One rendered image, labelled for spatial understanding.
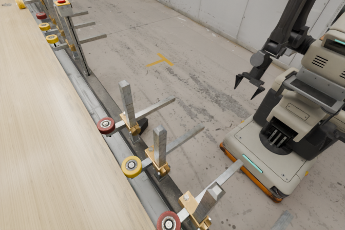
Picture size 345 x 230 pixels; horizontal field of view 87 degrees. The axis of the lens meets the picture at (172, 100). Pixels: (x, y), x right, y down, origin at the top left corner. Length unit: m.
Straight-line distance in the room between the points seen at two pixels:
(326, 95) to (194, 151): 1.17
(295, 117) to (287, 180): 0.57
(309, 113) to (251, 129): 0.67
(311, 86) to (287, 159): 0.80
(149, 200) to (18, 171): 0.56
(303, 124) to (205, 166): 0.91
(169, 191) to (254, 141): 1.01
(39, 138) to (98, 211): 0.43
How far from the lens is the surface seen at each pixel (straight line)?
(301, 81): 1.14
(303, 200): 2.04
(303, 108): 1.25
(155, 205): 1.02
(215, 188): 0.52
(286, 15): 0.88
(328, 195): 2.20
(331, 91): 1.13
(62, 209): 0.80
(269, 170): 1.66
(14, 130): 1.09
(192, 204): 0.79
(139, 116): 0.98
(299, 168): 1.79
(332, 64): 1.11
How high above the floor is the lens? 1.61
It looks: 46 degrees down
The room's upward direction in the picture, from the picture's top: 4 degrees clockwise
